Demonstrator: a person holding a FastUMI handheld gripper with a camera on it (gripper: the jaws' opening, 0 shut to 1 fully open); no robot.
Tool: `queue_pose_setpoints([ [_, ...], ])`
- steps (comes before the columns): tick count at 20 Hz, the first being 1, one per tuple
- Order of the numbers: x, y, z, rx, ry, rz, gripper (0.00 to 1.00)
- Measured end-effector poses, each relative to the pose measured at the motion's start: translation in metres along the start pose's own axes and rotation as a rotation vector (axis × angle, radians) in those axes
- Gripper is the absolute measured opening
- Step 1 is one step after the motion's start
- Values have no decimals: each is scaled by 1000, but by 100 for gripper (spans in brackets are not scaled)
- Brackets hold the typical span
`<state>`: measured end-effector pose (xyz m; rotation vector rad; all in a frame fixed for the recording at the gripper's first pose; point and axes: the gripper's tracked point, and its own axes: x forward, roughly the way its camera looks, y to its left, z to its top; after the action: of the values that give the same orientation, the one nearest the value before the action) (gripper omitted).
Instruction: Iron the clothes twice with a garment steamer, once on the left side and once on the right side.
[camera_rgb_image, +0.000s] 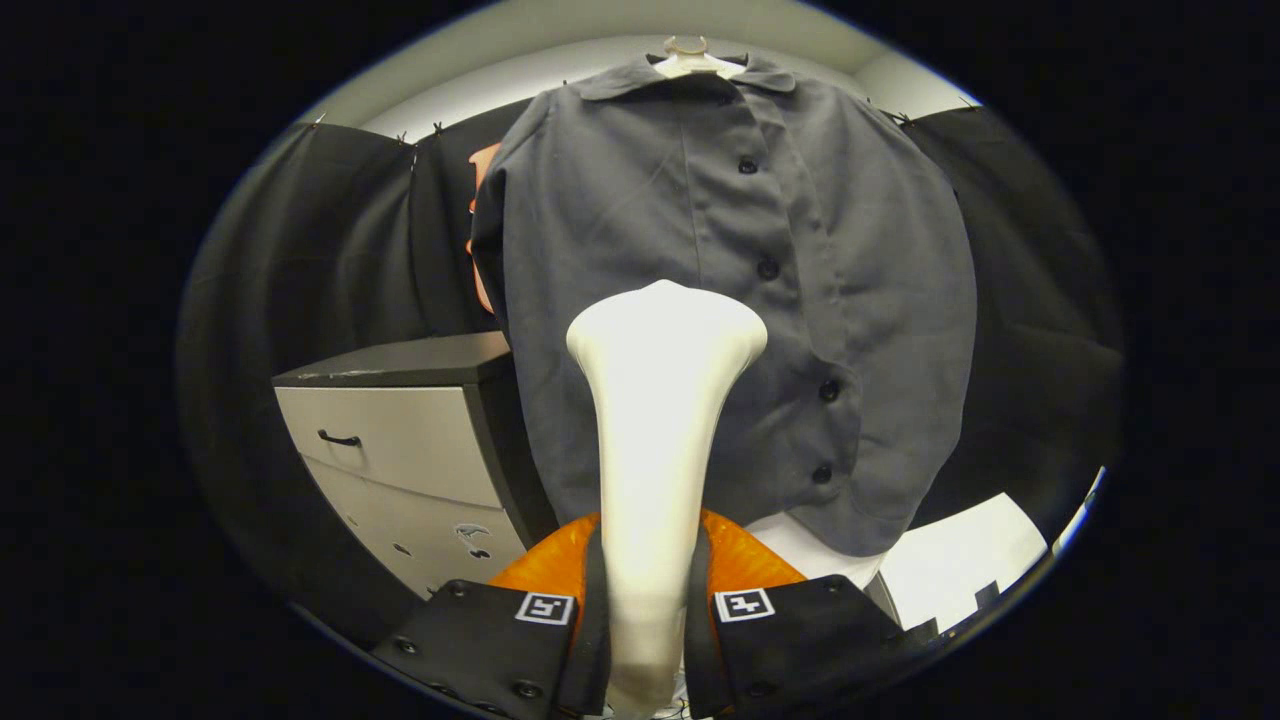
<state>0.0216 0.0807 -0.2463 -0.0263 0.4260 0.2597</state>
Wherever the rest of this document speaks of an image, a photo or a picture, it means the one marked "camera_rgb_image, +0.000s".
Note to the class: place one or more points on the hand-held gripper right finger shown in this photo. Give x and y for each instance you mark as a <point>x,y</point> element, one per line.
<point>800,645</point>

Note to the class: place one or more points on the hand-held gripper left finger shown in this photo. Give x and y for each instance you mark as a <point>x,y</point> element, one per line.
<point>480,645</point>

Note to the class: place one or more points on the white garment steamer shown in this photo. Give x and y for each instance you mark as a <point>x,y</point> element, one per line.
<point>655,420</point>

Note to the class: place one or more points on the grey button shirt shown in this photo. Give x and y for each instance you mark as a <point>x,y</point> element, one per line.
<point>620,200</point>

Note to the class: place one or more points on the white box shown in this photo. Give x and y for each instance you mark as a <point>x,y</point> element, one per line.
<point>960,560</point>

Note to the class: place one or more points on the grey drawer cabinet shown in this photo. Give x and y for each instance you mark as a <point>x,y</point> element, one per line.
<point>400,450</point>

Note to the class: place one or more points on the white plastic device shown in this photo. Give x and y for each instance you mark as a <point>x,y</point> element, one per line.
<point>1080,515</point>

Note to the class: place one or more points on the white mannequin torso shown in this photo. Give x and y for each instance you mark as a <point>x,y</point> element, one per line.
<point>690,62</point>

